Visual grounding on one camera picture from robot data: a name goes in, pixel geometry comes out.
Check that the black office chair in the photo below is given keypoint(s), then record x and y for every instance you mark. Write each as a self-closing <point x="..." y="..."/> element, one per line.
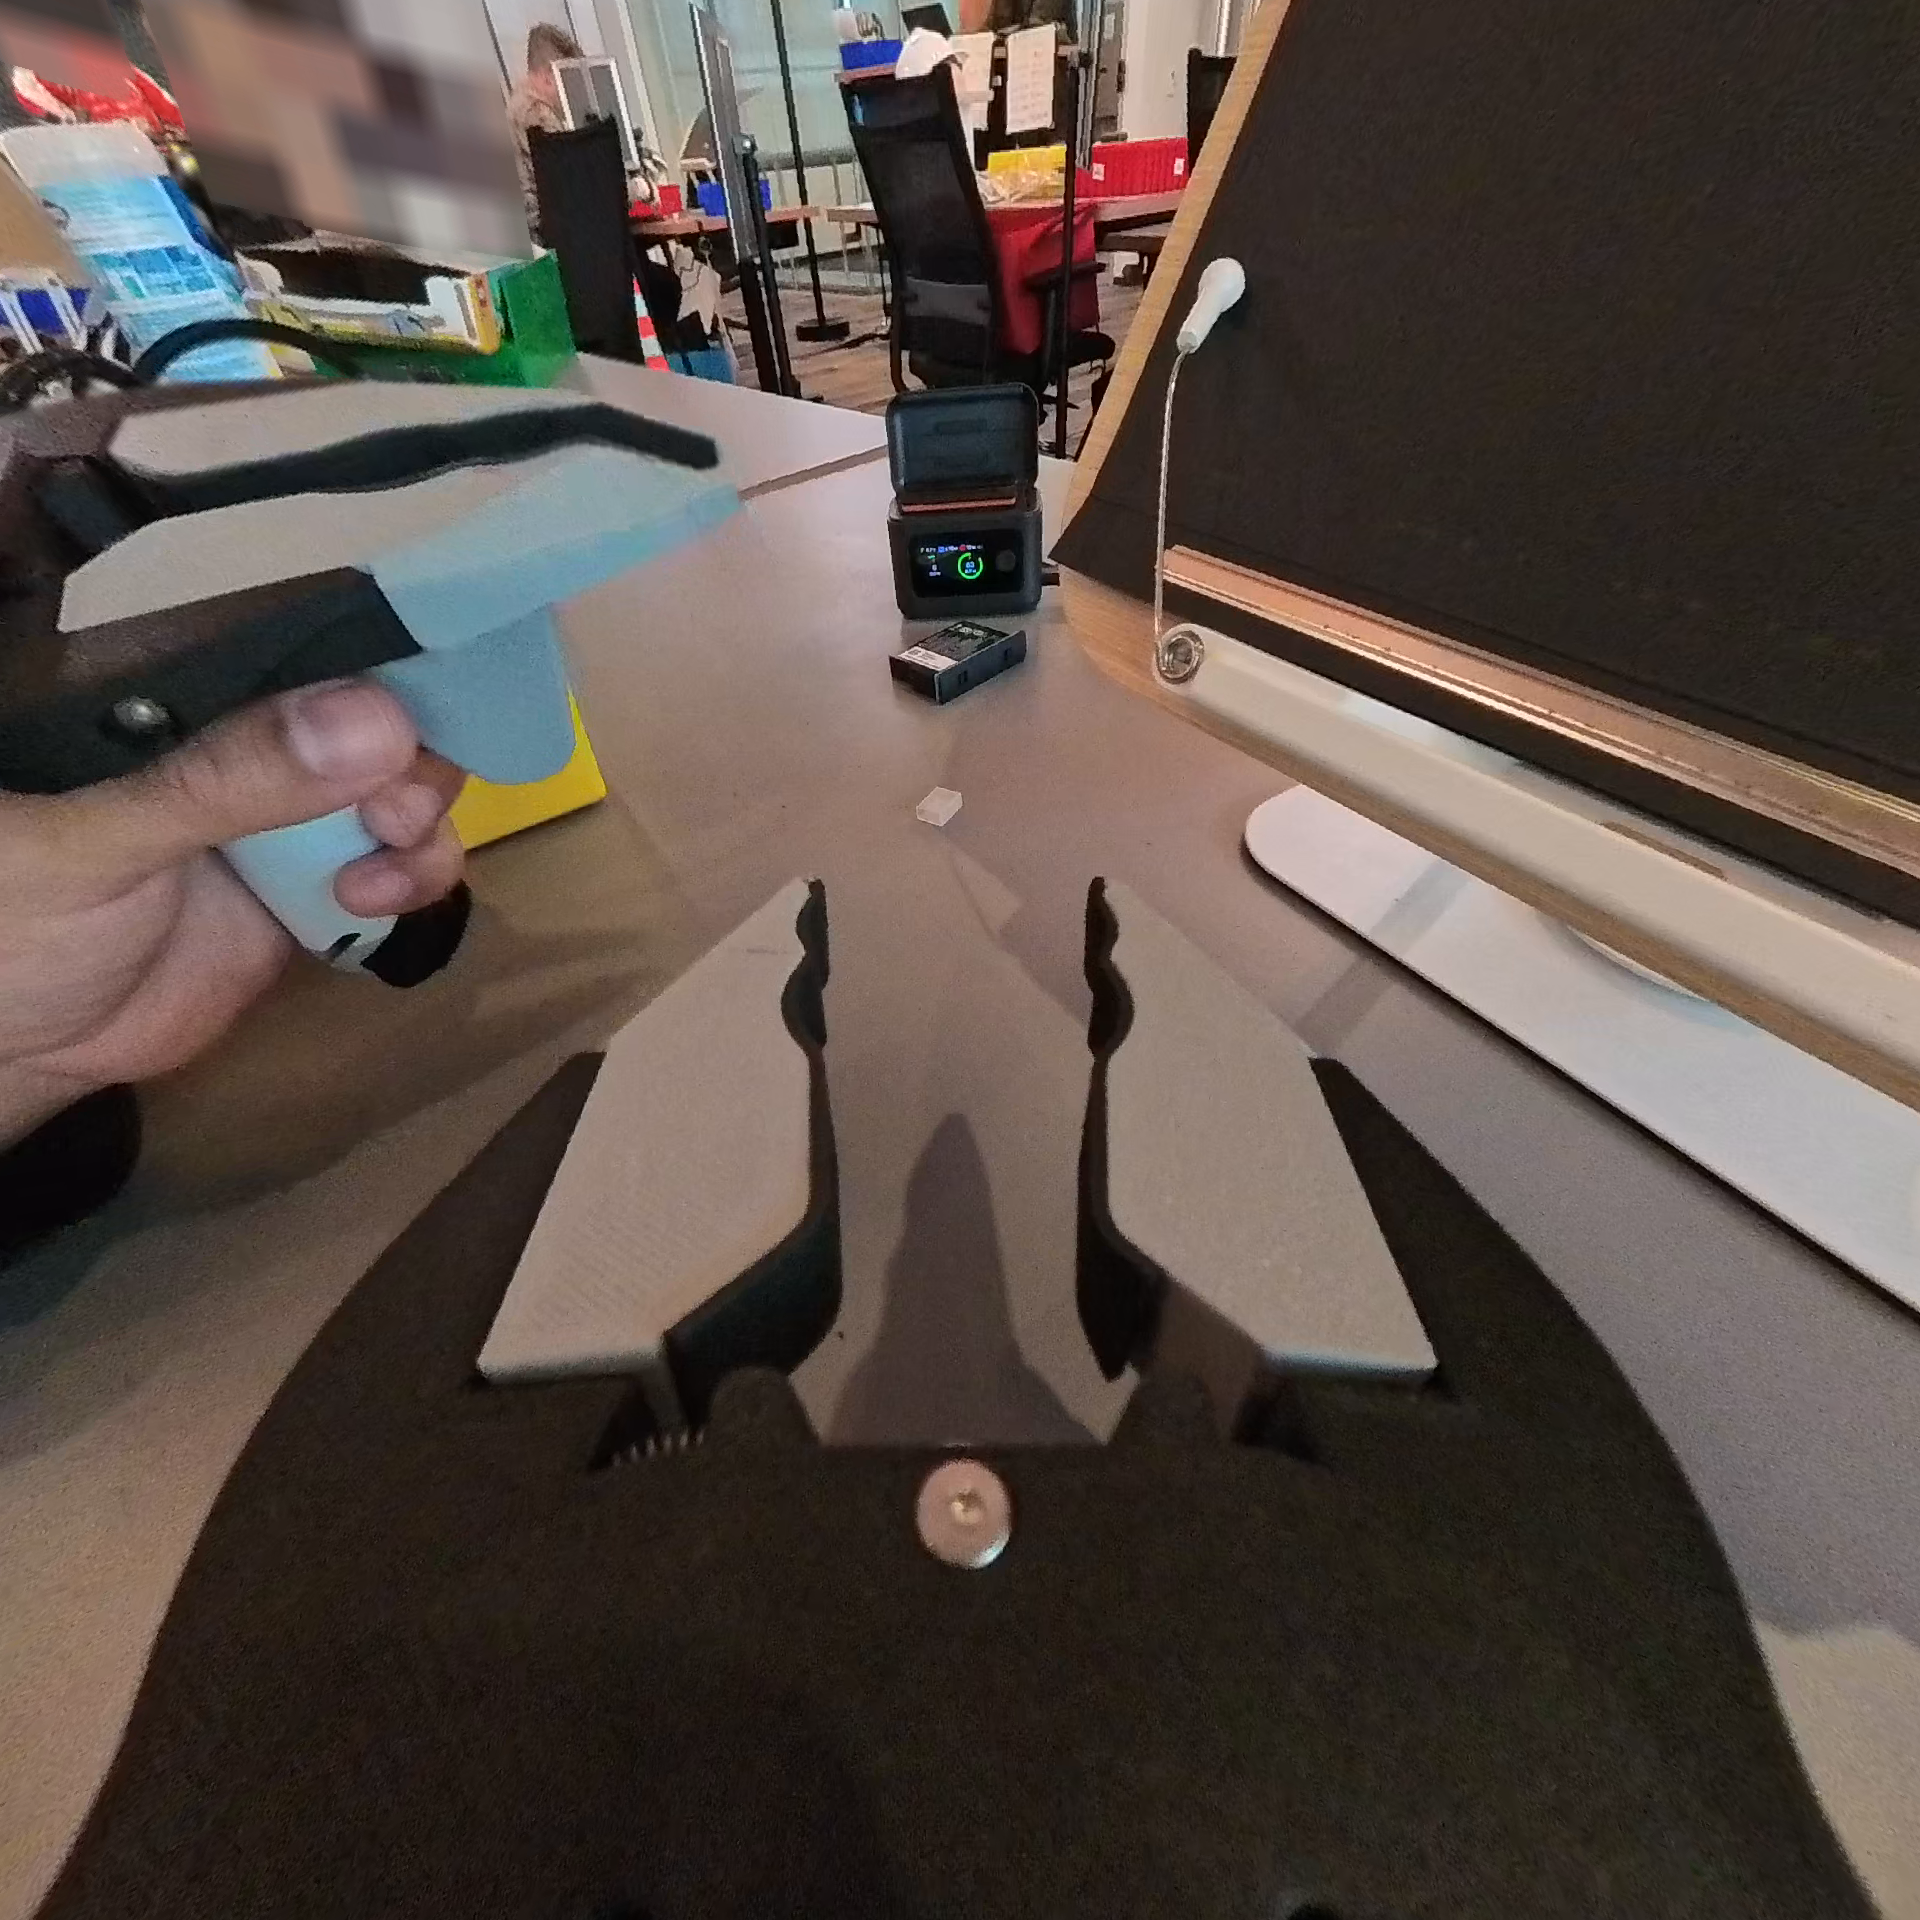
<point x="578" y="223"/>
<point x="928" y="209"/>

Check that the green cardboard box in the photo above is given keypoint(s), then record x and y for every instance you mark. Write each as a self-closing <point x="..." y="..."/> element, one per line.
<point x="531" y="325"/>

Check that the dark green battery charger case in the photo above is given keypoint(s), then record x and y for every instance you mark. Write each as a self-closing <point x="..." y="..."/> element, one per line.
<point x="961" y="450"/>

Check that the person's left hand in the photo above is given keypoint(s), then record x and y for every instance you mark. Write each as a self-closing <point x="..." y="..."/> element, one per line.
<point x="103" y="929"/>

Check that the black camera battery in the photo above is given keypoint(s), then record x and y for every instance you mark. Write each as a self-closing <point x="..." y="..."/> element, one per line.
<point x="961" y="663"/>

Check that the small white plastic block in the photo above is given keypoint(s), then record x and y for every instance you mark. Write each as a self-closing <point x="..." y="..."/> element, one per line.
<point x="938" y="806"/>

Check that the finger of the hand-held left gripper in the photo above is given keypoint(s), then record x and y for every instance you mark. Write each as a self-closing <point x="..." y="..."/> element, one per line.
<point x="524" y="540"/>
<point x="374" y="420"/>

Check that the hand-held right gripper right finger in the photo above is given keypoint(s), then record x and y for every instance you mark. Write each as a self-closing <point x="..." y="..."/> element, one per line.
<point x="1251" y="1202"/>

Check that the white wipes canister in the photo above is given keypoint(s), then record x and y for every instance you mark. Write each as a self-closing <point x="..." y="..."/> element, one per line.
<point x="136" y="240"/>

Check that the yellow plastic bin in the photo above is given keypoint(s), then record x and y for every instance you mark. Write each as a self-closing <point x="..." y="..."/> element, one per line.
<point x="524" y="803"/>

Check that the red storage bin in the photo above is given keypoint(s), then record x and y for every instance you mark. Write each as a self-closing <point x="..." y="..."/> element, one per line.
<point x="1147" y="162"/>

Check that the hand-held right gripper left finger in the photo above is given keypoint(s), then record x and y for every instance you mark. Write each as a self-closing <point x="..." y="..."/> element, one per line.
<point x="676" y="1202"/>

